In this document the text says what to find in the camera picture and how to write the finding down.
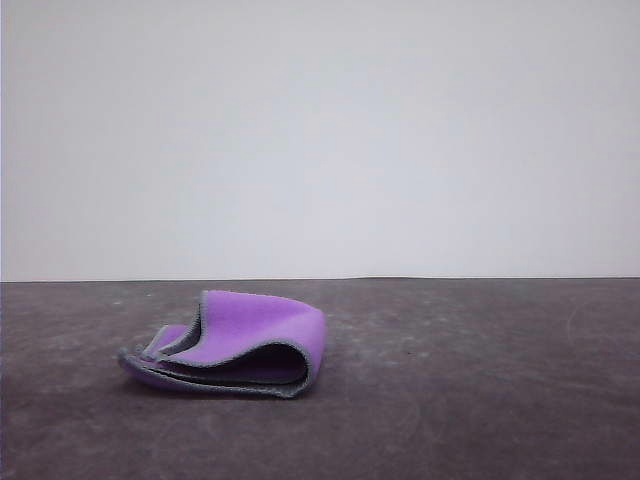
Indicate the purple towel with grey hem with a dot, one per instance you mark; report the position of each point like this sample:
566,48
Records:
270,330

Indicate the grey table cloth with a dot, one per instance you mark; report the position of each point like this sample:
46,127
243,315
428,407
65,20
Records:
400,425

